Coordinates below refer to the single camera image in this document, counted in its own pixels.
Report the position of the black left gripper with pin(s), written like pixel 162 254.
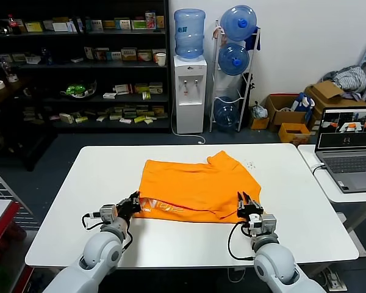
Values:
pixel 126 210

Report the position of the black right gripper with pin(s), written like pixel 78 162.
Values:
pixel 248 210

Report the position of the orange t-shirt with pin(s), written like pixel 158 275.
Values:
pixel 186 183

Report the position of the pile of striped clothes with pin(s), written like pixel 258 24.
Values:
pixel 350 77

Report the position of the small yellow cardboard box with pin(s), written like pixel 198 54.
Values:
pixel 260 124

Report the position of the small orange cardboard box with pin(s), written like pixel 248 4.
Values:
pixel 292 138

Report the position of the white side table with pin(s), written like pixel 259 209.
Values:
pixel 323 183

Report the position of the empty blue water jug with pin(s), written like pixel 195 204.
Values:
pixel 226 115

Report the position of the clear plastic bag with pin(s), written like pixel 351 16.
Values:
pixel 259 111

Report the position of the open brown cardboard box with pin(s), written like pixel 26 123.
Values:
pixel 286 119

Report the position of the white water dispenser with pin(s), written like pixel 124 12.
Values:
pixel 189 116

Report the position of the black tripod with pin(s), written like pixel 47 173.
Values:
pixel 247 91

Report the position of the flat white carton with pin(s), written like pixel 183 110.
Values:
pixel 109 96

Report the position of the grey laptop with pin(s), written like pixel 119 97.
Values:
pixel 347 164

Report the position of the blue and white bag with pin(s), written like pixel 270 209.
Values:
pixel 302 105

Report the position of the white carton red print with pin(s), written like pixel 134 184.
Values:
pixel 122 89

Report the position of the white power strip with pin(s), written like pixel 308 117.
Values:
pixel 335 280

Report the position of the bowl with green packets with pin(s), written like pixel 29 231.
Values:
pixel 76 90

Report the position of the large brown cardboard box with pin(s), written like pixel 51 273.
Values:
pixel 326 91

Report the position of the red edged white cart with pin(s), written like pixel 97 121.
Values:
pixel 0 219

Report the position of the white paper cup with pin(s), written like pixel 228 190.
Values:
pixel 161 60

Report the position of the black shelf unit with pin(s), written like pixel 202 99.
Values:
pixel 79 65

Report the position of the pink rag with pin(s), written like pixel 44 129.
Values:
pixel 216 33

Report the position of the blue water jug with label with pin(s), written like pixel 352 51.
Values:
pixel 189 36

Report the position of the pink colourful carton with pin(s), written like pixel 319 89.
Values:
pixel 150 20

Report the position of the plain white carton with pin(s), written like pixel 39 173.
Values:
pixel 60 27

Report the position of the yellow medicine carton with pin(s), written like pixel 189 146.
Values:
pixel 34 27

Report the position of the cola bottle red label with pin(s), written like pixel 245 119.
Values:
pixel 13 25

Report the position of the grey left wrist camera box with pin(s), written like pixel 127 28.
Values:
pixel 108 213

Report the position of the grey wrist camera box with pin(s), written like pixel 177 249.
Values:
pixel 108 213
pixel 263 224

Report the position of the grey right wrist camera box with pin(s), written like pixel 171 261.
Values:
pixel 263 224

